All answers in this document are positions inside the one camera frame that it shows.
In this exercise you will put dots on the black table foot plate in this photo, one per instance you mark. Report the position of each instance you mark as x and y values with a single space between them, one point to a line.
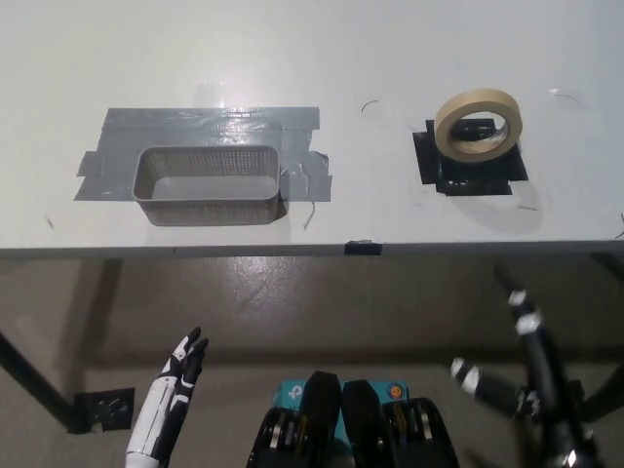
92 407

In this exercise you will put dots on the beige masking tape roll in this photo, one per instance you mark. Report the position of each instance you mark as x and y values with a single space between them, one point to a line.
442 128

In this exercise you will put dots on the black metal table leg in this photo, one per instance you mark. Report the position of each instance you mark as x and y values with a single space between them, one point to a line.
39 385
605 394

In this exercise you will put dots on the black robot torso teal top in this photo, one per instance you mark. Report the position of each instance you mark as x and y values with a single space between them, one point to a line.
322 400

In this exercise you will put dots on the small grey perforated plastic basket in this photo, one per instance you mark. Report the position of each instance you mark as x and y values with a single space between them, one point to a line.
205 212

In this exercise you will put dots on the black tape square patch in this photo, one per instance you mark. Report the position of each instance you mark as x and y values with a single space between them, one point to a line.
487 176

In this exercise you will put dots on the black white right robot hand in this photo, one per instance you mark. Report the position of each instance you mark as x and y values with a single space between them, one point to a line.
546 385

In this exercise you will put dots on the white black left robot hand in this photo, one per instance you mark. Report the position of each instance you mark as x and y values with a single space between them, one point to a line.
161 404

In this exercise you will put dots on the grey duct tape patch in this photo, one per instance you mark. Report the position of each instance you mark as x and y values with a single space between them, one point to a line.
170 122

